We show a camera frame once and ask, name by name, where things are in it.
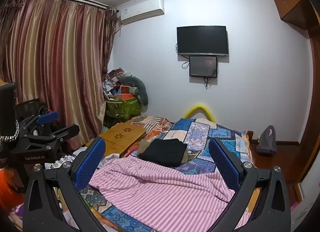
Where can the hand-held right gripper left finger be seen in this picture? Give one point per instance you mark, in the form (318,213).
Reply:
(90,162)

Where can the yellow foam tube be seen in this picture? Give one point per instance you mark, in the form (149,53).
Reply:
(198,106)

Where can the black folded clothes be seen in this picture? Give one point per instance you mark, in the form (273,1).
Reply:
(162,152)

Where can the large black television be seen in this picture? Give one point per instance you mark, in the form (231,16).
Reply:
(202,39)

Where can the blue patchwork blanket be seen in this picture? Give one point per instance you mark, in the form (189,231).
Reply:
(200,132)

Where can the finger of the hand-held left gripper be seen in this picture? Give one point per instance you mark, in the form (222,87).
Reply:
(67,130)
(47,118)

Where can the grey plastic bag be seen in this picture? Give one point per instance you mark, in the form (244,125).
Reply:
(266,140)

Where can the white patterned cloth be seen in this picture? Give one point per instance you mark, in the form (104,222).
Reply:
(62,159)

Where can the striped red beige curtain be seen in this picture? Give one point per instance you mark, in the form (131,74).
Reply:
(55,59)

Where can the orange green blanket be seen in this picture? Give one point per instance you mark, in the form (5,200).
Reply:
(248,147)

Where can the grey plush pillow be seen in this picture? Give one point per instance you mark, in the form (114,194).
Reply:
(140,87)

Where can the purple printed cloth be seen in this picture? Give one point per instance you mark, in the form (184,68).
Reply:
(16,213)

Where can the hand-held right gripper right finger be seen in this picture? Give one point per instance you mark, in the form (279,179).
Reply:
(225,162)

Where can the black mesh chair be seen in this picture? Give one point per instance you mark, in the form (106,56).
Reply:
(27,107)

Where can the orange striped quilt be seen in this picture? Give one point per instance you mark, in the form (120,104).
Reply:
(152,124)

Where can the white air conditioner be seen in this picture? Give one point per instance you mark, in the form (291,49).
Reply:
(142,10)

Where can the small black monitor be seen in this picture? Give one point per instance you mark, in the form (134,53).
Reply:
(203,66)

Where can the pink white striped towel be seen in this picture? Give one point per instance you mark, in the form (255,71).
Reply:
(155,187)

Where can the green storage bag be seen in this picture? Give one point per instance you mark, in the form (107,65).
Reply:
(122,108)

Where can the wooden wardrobe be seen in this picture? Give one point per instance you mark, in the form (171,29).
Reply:
(290,2)

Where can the wooden lap desk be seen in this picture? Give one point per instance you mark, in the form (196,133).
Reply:
(120,134)

